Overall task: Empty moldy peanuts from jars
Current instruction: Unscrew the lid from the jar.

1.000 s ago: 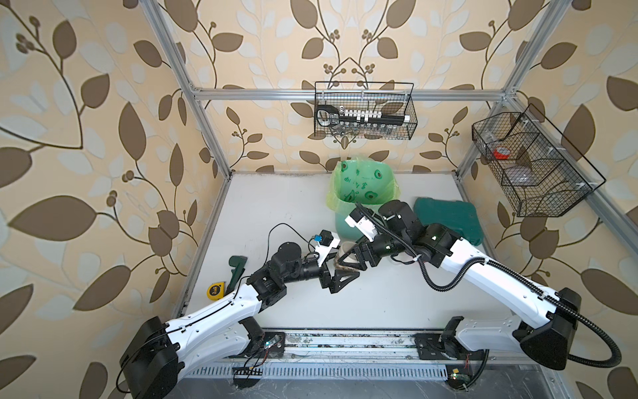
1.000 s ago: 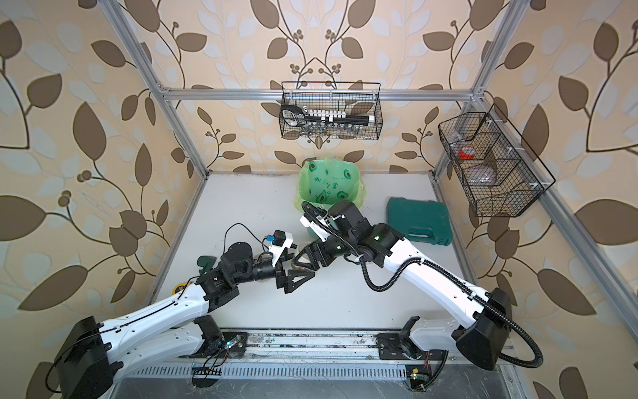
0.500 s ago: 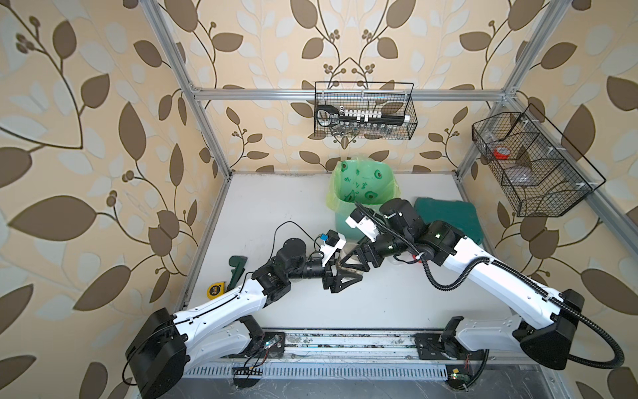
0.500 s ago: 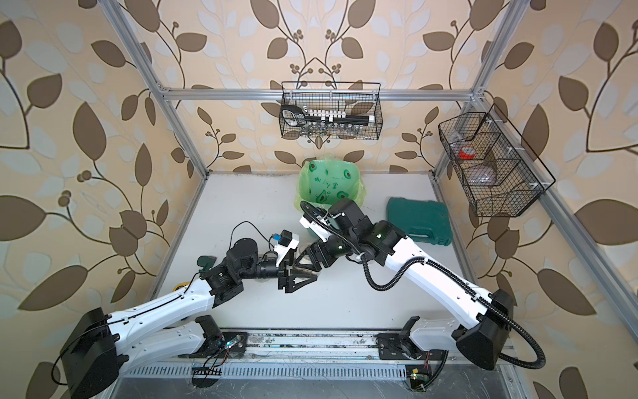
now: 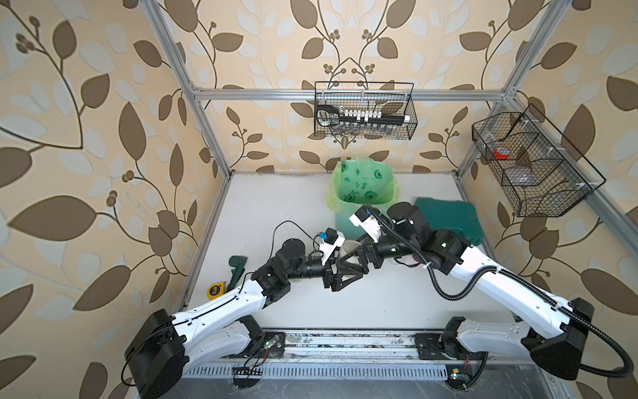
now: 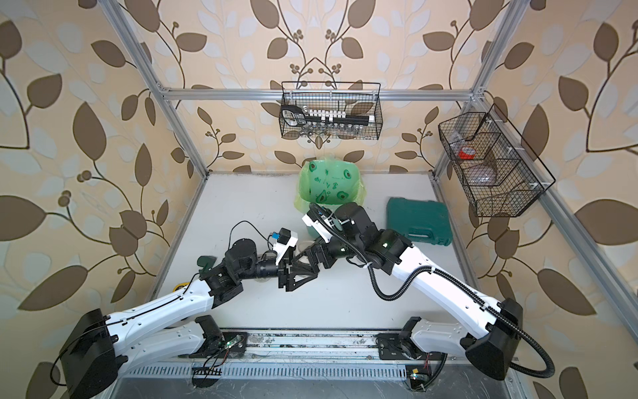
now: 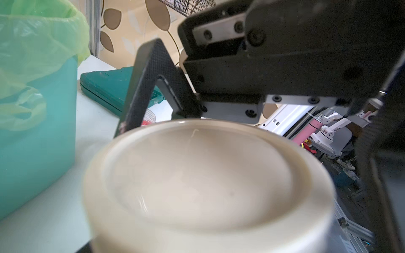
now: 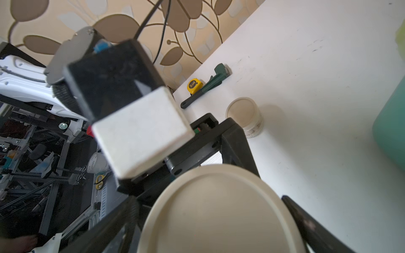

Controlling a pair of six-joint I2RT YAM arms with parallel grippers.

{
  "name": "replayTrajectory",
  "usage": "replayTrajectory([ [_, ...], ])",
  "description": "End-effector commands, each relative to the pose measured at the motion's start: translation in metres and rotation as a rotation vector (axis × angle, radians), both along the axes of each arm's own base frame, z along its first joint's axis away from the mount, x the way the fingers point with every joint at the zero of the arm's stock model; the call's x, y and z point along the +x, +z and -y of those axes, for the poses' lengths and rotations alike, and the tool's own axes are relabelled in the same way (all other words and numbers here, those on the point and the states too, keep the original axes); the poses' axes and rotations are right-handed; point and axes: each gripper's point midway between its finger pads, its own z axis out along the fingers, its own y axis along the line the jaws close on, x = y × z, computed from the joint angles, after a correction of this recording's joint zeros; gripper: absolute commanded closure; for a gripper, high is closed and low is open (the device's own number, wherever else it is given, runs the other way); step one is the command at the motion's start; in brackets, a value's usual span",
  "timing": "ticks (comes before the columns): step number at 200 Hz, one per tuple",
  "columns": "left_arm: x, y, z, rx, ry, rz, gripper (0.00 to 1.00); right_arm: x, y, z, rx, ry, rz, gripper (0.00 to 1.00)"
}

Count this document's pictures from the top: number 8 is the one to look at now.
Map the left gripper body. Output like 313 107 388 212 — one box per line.
117 113 219 206

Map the beige-lid jar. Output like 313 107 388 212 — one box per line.
138 164 306 253
226 97 264 139

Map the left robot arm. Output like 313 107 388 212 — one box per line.
1 43 258 206

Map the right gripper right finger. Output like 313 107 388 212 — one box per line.
281 195 354 253

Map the green plastic trash bin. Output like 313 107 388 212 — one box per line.
372 79 405 170

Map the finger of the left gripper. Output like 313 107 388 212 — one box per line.
164 118 259 177

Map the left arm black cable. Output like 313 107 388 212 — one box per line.
134 0 172 65

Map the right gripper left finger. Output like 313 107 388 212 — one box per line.
62 196 139 253

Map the yellow-green bin liner bag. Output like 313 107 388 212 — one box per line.
395 26 405 61

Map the yellow tape measure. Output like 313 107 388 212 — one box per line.
187 79 204 96

